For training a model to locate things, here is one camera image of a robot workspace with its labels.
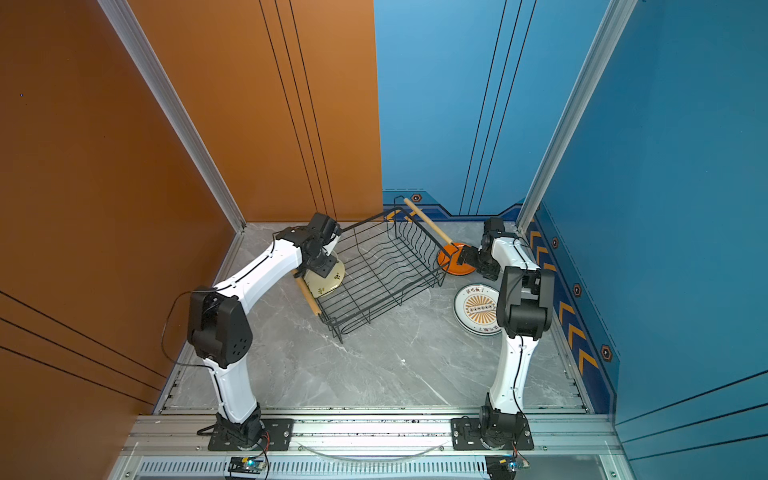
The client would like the right aluminium corner post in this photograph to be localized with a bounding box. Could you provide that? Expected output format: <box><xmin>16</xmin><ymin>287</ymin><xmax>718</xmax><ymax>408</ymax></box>
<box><xmin>516</xmin><ymin>0</ymin><xmax>637</xmax><ymax>234</ymax></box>

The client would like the white plate red dotted pattern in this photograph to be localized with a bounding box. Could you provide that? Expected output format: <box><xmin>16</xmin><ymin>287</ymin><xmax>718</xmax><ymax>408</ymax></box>
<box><xmin>453</xmin><ymin>283</ymin><xmax>501</xmax><ymax>336</ymax></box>

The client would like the orange plate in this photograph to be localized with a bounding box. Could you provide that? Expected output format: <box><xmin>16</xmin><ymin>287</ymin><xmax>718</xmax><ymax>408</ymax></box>
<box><xmin>437</xmin><ymin>243</ymin><xmax>476</xmax><ymax>276</ymax></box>

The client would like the far wooden rack handle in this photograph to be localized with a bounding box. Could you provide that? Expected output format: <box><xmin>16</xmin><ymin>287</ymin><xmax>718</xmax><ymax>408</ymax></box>
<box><xmin>295</xmin><ymin>277</ymin><xmax>322</xmax><ymax>316</ymax></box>

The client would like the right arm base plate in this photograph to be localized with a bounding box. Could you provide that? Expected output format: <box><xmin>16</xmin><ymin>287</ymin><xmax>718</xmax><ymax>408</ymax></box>
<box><xmin>450</xmin><ymin>416</ymin><xmax>535</xmax><ymax>451</ymax></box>

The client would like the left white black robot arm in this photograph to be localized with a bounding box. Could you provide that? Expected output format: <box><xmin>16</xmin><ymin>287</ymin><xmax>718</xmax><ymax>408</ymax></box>
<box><xmin>187</xmin><ymin>213</ymin><xmax>342</xmax><ymax>450</ymax></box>

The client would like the right circuit board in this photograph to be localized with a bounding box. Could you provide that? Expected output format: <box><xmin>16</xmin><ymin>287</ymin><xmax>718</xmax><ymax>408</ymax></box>
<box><xmin>485</xmin><ymin>456</ymin><xmax>530</xmax><ymax>480</ymax></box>

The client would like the wooden rack handle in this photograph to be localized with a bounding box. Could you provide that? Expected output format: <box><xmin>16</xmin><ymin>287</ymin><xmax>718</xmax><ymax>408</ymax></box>
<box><xmin>403</xmin><ymin>198</ymin><xmax>453</xmax><ymax>244</ymax></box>
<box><xmin>295</xmin><ymin>277</ymin><xmax>322</xmax><ymax>316</ymax></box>

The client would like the aluminium mounting rail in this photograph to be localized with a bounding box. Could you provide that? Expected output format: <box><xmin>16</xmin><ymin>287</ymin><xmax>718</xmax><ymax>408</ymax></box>
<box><xmin>109</xmin><ymin>407</ymin><xmax>634</xmax><ymax>479</ymax></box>

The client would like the left aluminium corner post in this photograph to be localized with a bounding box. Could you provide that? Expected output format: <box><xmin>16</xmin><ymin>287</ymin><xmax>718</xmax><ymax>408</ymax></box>
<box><xmin>97</xmin><ymin>0</ymin><xmax>248</xmax><ymax>232</ymax></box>

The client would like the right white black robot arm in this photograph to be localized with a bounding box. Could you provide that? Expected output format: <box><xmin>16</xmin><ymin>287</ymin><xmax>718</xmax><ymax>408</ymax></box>
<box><xmin>459</xmin><ymin>217</ymin><xmax>556</xmax><ymax>451</ymax></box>

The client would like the beige plate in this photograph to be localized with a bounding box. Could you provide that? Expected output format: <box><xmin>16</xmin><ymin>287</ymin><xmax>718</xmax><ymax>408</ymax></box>
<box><xmin>303</xmin><ymin>254</ymin><xmax>346</xmax><ymax>298</ymax></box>

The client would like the aluminium corner post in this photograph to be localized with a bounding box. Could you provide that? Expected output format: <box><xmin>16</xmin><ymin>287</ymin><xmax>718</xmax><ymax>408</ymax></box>
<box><xmin>97</xmin><ymin>0</ymin><xmax>248</xmax><ymax>232</ymax></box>
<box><xmin>516</xmin><ymin>0</ymin><xmax>637</xmax><ymax>234</ymax></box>

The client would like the near wooden rack handle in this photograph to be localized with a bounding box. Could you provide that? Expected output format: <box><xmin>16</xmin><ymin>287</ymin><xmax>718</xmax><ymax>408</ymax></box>
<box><xmin>403</xmin><ymin>198</ymin><xmax>453</xmax><ymax>244</ymax></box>

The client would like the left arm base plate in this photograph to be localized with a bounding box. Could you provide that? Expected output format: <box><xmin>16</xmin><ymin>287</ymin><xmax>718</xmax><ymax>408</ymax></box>
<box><xmin>198</xmin><ymin>416</ymin><xmax>294</xmax><ymax>453</ymax></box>

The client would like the left green circuit board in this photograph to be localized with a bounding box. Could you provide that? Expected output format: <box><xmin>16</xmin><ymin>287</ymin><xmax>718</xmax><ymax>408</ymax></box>
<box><xmin>226</xmin><ymin>456</ymin><xmax>270</xmax><ymax>479</ymax></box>

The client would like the black wire dish rack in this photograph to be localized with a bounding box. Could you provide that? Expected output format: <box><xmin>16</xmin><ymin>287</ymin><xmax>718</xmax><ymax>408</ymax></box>
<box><xmin>317</xmin><ymin>196</ymin><xmax>451</xmax><ymax>342</ymax></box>

